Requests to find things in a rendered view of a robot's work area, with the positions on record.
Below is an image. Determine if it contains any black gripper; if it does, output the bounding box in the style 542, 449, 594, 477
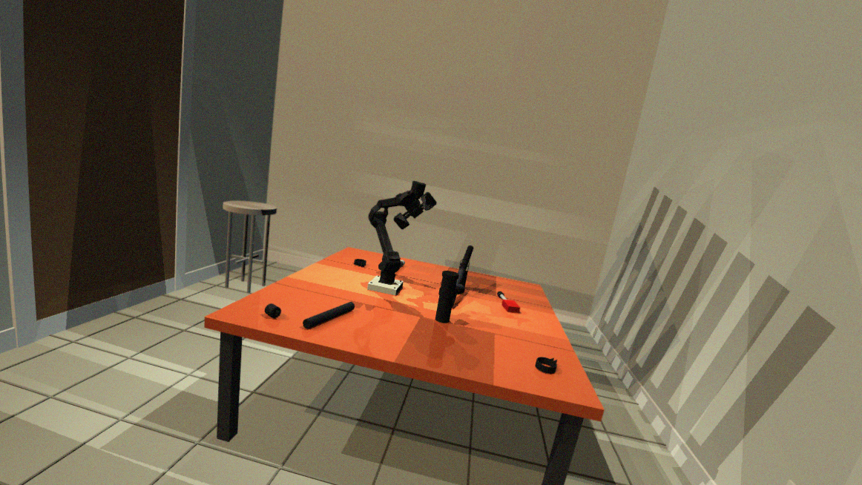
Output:
394, 192, 437, 229

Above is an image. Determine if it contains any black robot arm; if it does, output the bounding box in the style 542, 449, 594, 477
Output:
368, 181, 426, 285

